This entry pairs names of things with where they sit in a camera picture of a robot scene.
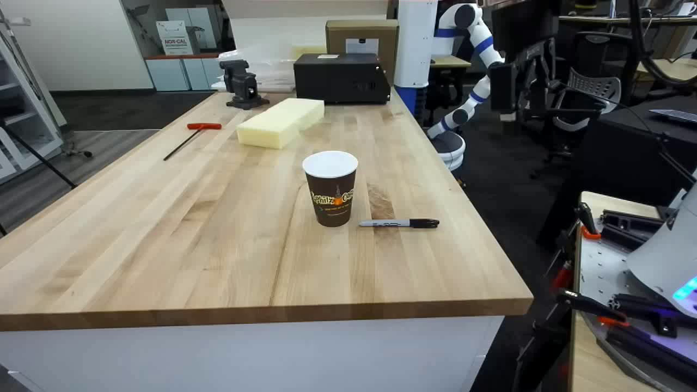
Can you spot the black office chair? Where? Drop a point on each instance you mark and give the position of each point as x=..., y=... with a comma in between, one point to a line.
x=562, y=94

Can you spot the small side workbench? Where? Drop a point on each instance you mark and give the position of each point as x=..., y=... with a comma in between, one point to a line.
x=598, y=364

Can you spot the black orange bar clamp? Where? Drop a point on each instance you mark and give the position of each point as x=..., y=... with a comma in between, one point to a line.
x=622, y=309

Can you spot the white low cabinet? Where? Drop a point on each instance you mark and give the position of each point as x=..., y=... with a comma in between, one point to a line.
x=196, y=72

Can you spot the red handled T wrench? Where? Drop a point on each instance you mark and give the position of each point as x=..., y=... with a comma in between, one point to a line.
x=195, y=130

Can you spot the cardboard box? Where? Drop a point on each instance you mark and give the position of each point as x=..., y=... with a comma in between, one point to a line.
x=364, y=38

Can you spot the black and grey marker pen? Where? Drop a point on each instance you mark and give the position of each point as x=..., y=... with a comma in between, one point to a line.
x=407, y=223

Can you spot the white drawer cabinet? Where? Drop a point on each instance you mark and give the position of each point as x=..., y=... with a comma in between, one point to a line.
x=363, y=356

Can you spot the black bench vise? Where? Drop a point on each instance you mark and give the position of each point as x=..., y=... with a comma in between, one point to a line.
x=240, y=84

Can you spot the grey metal plate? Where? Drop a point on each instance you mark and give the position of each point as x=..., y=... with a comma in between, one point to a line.
x=667, y=261

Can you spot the black electronic control box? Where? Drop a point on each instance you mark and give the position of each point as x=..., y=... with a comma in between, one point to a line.
x=340, y=78

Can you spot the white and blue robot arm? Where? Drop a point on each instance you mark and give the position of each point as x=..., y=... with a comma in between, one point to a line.
x=423, y=36

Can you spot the brown paper coffee cup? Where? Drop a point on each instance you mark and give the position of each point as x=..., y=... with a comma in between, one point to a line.
x=332, y=180

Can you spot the yellow foam block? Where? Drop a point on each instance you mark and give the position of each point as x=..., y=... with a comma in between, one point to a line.
x=281, y=123

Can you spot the white shelving unit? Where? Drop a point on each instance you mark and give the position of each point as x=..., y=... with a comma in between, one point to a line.
x=26, y=125

